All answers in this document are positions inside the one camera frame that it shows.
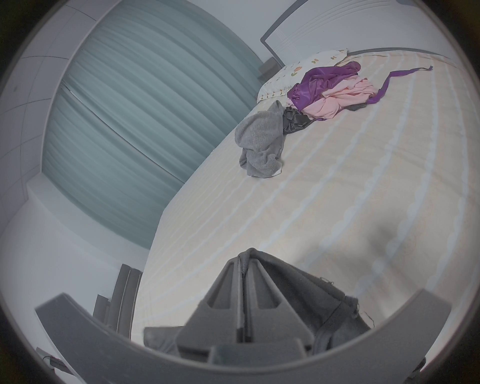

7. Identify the grey bedside table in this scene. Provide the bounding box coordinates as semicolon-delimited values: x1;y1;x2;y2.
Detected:
258;58;280;79

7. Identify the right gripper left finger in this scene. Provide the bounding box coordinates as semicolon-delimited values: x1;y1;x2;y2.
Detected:
176;260;244;350

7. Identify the grey garment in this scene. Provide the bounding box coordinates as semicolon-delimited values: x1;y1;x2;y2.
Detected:
235;100;286;179

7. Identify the bed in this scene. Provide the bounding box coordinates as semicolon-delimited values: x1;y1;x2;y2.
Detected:
131;0;479;338

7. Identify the black T-shirt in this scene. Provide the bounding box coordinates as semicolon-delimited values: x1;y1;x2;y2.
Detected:
144;247;372;357

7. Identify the white printed pillow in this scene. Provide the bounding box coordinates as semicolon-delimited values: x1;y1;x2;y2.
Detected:
257;49;349;103

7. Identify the pile of clothes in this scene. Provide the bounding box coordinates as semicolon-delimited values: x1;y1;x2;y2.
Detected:
282;61;434;136

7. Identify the blue-green curtain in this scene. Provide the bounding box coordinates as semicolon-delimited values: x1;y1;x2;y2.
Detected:
41;88;184;250
62;0;271;184

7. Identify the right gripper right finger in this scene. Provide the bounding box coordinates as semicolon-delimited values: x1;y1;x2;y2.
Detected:
245;260;316;350

